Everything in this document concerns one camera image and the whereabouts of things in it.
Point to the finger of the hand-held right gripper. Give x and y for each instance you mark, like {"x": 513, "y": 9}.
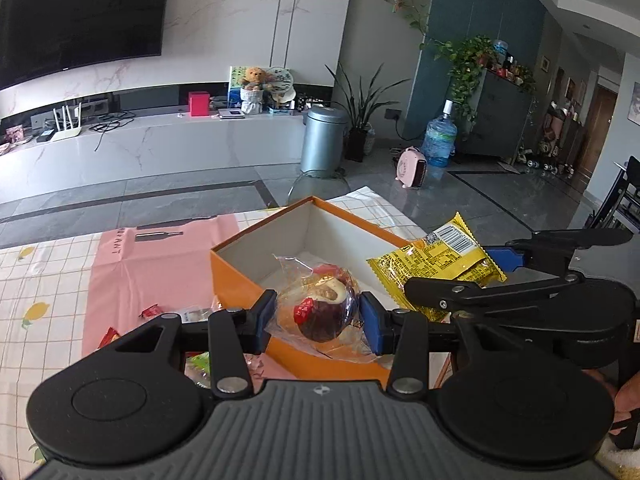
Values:
{"x": 450, "y": 294}
{"x": 507, "y": 259}

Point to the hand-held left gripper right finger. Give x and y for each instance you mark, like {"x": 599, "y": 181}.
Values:
{"x": 372, "y": 326}

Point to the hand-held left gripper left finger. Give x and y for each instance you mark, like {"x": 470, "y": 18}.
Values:
{"x": 265, "y": 321}

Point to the yellow snack packet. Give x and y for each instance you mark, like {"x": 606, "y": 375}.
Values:
{"x": 435, "y": 260}

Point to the chocolate pastry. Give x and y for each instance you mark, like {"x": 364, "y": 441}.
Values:
{"x": 320, "y": 310}

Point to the orange cardboard box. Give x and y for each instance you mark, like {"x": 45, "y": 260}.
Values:
{"x": 310, "y": 366}

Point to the person's right hand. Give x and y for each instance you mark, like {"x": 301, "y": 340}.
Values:
{"x": 627, "y": 397}

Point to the green snack packet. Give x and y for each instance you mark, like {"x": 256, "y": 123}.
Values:
{"x": 200, "y": 366}

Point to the small red candy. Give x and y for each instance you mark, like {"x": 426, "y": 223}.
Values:
{"x": 109, "y": 337}
{"x": 150, "y": 311}

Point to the pink printed mat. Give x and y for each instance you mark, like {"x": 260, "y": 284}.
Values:
{"x": 150, "y": 270}

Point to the pink space heater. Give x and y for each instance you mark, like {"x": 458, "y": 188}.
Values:
{"x": 412, "y": 167}

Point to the dark shelf rack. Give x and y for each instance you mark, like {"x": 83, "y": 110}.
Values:
{"x": 562, "y": 135}

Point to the black chair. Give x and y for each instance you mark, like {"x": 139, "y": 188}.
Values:
{"x": 625, "y": 185}

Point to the blue water jug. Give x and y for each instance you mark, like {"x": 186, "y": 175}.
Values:
{"x": 440, "y": 137}

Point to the grey sideboard cabinet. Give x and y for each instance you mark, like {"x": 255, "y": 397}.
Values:
{"x": 500, "y": 115}

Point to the brown wooden door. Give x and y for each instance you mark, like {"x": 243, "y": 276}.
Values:
{"x": 600, "y": 130}

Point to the silver trash can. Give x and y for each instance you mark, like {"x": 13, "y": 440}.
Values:
{"x": 322, "y": 140}

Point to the marble television console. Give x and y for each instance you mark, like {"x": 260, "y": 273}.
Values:
{"x": 175, "y": 152}

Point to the group of bottles and jars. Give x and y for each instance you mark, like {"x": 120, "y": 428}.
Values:
{"x": 512, "y": 67}

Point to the green pothos plant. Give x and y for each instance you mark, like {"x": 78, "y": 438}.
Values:
{"x": 465, "y": 65}

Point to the long-leaf potted plant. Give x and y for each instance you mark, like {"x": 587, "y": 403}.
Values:
{"x": 357, "y": 110}

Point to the white digital scale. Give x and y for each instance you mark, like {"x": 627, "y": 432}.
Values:
{"x": 231, "y": 113}

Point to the white checkered lemon tablecloth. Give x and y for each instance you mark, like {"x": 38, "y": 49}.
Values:
{"x": 45, "y": 280}

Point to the red square box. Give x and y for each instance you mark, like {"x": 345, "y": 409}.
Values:
{"x": 199, "y": 103}

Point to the blue picture box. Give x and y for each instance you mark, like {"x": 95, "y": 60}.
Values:
{"x": 235, "y": 90}

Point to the painted round fan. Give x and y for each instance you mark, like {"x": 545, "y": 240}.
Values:
{"x": 282, "y": 82}

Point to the brown teddy bear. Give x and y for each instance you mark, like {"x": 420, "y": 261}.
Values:
{"x": 252, "y": 77}

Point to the white router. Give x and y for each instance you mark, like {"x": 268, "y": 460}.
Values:
{"x": 67, "y": 135}

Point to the small photo print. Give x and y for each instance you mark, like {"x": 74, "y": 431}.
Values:
{"x": 16, "y": 135}

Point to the large black television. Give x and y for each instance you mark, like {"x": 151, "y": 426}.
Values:
{"x": 75, "y": 15}

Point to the black wall outlet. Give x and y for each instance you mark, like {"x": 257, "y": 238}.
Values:
{"x": 393, "y": 114}

